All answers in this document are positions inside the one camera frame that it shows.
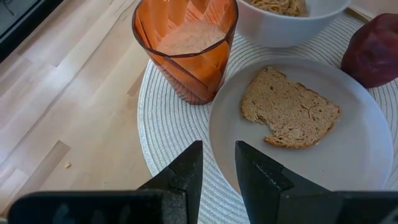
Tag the small cereal crumb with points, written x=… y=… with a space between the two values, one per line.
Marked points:
x=67 y=165

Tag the tan cereal flakes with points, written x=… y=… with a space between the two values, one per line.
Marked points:
x=280 y=6

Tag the white round plate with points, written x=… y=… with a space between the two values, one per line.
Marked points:
x=357 y=140

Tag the white ceramic bowl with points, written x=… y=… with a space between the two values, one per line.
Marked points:
x=280 y=29

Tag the orange glass tumbler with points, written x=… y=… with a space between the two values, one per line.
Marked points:
x=186 y=68

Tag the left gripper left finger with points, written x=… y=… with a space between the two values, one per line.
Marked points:
x=140 y=208

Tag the brown toast slice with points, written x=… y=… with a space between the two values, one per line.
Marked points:
x=289 y=109

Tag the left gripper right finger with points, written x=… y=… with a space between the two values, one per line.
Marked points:
x=280 y=205

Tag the white woven round placemat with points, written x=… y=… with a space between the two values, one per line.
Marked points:
x=174 y=130

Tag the red apple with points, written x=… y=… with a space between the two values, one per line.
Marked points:
x=373 y=53

